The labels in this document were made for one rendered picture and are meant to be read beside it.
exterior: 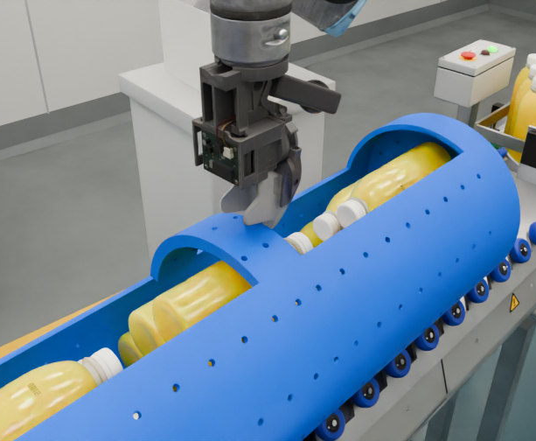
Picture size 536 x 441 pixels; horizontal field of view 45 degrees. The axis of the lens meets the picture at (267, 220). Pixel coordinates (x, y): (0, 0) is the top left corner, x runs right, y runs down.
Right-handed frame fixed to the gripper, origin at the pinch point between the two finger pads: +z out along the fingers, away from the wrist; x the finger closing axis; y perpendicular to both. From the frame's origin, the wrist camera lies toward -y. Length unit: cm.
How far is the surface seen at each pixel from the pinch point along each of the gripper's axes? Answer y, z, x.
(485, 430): -74, 97, 6
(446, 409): -74, 99, -5
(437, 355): -25.0, 31.3, 11.8
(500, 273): -45, 27, 11
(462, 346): -32.2, 34.2, 12.3
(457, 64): -94, 14, -29
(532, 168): -83, 27, -2
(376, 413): -9.4, 31.2, 11.8
